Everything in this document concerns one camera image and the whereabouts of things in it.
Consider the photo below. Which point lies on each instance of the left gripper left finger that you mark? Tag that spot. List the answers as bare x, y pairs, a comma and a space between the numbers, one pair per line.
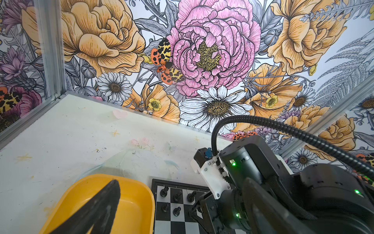
97, 215

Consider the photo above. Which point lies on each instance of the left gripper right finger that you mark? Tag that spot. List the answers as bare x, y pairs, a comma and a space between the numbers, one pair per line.
266, 215

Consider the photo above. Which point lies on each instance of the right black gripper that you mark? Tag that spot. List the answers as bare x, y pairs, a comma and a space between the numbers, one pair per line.
221, 210

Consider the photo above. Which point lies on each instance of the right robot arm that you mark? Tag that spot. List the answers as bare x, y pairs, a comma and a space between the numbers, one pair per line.
324, 197

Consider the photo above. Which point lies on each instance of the black pawn on board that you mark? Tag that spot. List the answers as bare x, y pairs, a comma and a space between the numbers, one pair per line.
177, 197
191, 197
164, 192

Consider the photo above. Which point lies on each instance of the yellow plastic tray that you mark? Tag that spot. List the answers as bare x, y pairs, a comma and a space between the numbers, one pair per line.
135, 212

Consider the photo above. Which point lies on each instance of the black white chessboard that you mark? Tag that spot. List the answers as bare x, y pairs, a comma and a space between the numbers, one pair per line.
184, 217

